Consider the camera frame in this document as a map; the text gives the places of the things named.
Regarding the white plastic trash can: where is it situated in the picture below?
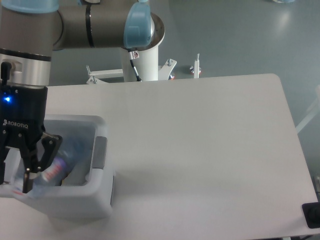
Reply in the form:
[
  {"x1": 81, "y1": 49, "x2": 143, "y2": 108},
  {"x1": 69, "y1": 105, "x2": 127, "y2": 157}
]
[{"x1": 0, "y1": 114, "x2": 115, "y2": 219}]

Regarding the white pedestal foot bracket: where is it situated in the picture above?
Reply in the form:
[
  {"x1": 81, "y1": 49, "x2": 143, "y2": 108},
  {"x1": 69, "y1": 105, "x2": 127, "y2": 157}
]
[{"x1": 189, "y1": 53, "x2": 202, "y2": 79}]

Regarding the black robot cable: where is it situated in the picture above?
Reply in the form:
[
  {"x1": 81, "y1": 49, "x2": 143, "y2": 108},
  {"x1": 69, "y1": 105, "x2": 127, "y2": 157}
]
[{"x1": 127, "y1": 48, "x2": 143, "y2": 82}]

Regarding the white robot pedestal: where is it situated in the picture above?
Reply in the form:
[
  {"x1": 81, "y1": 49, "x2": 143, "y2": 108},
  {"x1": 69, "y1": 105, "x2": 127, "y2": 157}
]
[{"x1": 86, "y1": 12, "x2": 178, "y2": 85}]

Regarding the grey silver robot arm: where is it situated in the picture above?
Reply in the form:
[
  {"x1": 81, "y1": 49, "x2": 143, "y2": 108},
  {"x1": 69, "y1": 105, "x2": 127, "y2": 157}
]
[{"x1": 0, "y1": 0, "x2": 154, "y2": 193}]

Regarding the black device at edge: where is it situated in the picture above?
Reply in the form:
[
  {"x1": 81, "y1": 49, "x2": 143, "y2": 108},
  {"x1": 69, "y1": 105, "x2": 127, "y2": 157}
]
[{"x1": 302, "y1": 202, "x2": 320, "y2": 229}]

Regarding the clear crushed plastic bottle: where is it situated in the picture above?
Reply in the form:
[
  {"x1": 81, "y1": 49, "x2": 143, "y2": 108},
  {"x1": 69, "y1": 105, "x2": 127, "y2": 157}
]
[{"x1": 11, "y1": 136, "x2": 87, "y2": 200}]

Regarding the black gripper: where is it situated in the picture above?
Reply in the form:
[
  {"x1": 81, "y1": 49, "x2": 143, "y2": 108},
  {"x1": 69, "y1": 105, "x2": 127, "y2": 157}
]
[{"x1": 0, "y1": 85, "x2": 63, "y2": 194}]

